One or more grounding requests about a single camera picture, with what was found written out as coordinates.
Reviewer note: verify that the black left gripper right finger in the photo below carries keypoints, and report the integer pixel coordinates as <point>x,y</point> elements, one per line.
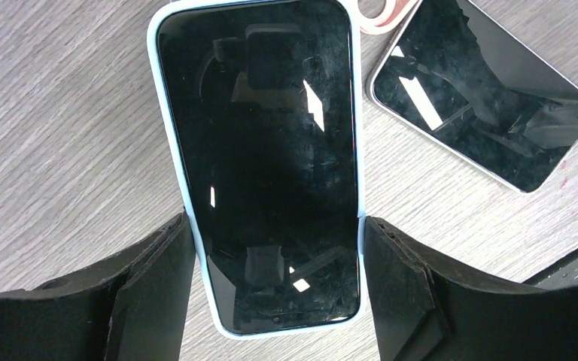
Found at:
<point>429,306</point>

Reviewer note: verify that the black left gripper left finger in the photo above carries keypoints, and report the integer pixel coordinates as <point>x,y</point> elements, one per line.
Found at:
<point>129,306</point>

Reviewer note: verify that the black smartphone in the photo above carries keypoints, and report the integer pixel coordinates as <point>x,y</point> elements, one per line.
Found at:
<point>456,75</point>

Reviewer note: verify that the phone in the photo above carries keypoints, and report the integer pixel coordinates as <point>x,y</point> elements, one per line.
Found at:
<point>262,110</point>

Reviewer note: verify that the pink phone case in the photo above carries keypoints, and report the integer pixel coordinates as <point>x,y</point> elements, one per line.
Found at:
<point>392,14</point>

